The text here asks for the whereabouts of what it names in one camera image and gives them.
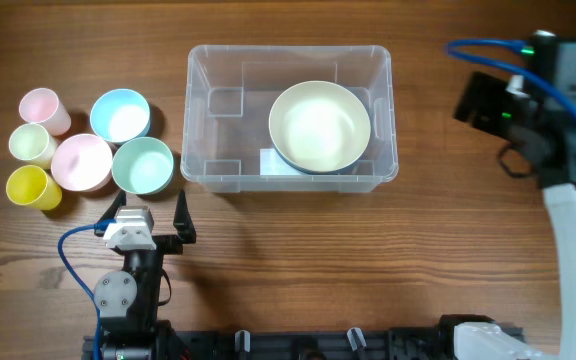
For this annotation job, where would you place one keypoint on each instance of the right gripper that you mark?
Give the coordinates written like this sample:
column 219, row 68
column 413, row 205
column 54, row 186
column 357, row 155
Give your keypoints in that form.
column 494, row 92

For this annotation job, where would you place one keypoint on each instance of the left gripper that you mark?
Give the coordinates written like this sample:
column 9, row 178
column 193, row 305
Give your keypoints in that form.
column 173, row 244

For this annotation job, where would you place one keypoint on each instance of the mint green bowl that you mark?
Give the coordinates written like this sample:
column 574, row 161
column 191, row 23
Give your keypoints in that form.
column 143, row 166

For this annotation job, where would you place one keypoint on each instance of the pink bowl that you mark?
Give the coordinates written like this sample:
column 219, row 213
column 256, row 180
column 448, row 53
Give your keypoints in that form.
column 82, row 163

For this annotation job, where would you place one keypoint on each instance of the light blue bowl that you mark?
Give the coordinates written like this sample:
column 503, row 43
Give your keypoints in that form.
column 120, row 115

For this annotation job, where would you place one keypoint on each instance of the cream plate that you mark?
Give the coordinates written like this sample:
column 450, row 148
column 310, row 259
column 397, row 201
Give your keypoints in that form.
column 318, row 106

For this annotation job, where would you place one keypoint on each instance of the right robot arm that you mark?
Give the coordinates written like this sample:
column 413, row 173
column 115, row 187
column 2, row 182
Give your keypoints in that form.
column 560, row 202

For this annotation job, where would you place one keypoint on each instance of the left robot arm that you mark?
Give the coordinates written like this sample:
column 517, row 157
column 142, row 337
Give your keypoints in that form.
column 128, row 300

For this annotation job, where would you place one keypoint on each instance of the clear plastic storage container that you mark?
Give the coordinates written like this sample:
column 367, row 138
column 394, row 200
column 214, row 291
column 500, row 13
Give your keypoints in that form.
column 230, row 91

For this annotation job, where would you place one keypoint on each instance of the yellow cup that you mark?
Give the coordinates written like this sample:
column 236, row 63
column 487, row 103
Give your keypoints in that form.
column 32, row 186

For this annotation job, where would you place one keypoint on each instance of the pale green cup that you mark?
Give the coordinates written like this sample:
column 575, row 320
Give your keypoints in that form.
column 32, row 144

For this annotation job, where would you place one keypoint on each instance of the pink cup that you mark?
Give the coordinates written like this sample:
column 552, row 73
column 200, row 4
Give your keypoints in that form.
column 43, row 107

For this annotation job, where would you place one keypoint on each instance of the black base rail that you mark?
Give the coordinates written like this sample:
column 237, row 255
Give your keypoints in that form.
column 392, row 344

